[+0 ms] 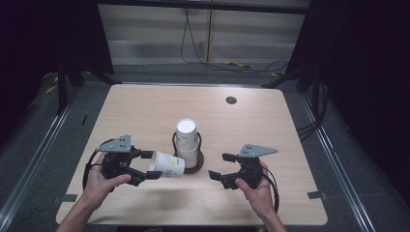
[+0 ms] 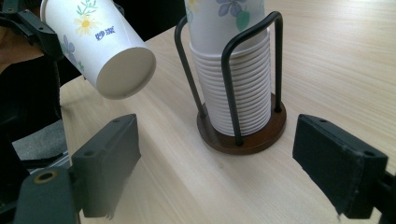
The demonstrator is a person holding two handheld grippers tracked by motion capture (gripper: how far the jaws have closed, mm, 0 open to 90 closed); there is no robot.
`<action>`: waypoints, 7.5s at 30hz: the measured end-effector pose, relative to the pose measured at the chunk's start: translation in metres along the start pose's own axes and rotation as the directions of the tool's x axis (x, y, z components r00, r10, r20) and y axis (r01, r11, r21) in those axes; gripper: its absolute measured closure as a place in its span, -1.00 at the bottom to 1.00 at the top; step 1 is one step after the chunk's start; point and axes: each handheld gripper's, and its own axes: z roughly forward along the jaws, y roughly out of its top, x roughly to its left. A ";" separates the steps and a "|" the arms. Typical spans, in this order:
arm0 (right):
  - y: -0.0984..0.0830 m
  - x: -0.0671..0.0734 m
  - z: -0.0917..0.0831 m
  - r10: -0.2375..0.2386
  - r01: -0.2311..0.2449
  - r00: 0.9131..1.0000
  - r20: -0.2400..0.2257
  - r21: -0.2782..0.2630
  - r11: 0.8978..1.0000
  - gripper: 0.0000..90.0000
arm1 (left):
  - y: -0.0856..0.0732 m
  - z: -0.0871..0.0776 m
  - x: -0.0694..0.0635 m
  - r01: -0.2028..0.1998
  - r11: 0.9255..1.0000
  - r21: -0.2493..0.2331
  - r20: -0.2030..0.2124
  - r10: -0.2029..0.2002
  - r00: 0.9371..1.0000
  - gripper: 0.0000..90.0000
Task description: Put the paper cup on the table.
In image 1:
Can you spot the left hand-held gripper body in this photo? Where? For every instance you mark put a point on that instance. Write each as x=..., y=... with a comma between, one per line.
x=117, y=145

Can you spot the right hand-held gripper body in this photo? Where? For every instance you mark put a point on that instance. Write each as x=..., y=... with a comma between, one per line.
x=254, y=150

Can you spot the white printed paper cup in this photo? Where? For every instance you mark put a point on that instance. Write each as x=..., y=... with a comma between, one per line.
x=186, y=130
x=190, y=156
x=167, y=165

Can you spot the person's right hand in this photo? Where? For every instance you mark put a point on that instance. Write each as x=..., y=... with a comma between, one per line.
x=261, y=196

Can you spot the person's left hand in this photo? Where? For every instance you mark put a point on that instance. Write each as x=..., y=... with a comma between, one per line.
x=96, y=185

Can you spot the dark round table grommet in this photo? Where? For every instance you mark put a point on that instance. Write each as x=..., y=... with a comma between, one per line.
x=231, y=100

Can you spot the grey tape piece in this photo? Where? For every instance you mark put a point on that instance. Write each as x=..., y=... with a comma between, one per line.
x=67, y=197
x=316, y=195

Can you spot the black metal stand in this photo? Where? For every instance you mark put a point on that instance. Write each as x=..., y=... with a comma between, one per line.
x=314, y=93
x=62, y=93

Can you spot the small yellow floor strip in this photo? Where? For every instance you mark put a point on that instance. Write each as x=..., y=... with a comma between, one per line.
x=275, y=74

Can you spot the long yellow floor strip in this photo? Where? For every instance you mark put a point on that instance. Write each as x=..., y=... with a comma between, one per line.
x=238, y=64

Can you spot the dark curtain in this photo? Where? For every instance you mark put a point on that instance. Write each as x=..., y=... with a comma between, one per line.
x=38, y=38
x=370, y=80

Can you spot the black overhead beam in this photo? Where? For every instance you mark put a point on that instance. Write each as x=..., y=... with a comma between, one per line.
x=225, y=7

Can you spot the metal floor rail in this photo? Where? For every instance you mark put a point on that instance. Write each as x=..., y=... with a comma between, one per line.
x=42, y=145
x=335, y=161

